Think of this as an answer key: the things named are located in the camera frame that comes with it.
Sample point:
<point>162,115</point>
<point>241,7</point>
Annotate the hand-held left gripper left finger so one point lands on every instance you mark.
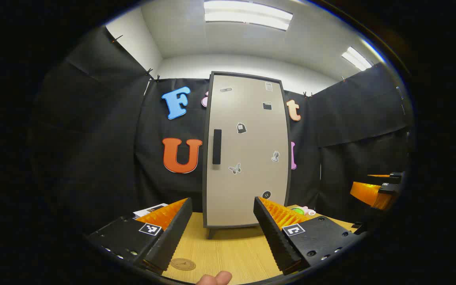
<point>172,237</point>

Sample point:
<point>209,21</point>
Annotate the round cork coaster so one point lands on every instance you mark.
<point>183,264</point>

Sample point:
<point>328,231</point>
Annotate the beige cabinet door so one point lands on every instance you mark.
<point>251,178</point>

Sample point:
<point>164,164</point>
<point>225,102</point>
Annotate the large ceiling light panel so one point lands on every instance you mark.
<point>247,14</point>

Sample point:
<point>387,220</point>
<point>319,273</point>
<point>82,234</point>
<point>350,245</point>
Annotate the small ceiling light panel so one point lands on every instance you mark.
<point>356,58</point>

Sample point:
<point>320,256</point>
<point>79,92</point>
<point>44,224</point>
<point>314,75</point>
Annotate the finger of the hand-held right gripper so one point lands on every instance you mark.
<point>364,192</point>
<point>397,177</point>

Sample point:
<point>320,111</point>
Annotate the pink green plush toy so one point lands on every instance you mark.
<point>299,210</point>

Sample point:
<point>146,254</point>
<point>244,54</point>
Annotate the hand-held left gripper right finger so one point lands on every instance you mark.
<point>275,241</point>

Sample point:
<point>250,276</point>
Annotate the black backdrop cloth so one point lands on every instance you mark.
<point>93,138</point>

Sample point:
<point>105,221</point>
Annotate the dark grey cabinet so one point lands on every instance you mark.
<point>204,182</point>

